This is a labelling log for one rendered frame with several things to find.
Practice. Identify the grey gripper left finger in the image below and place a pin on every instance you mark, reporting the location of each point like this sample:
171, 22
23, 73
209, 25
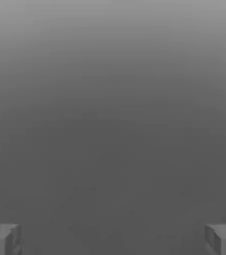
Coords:
1, 239

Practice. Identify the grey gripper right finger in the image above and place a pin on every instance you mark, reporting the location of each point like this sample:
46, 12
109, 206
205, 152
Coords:
224, 239

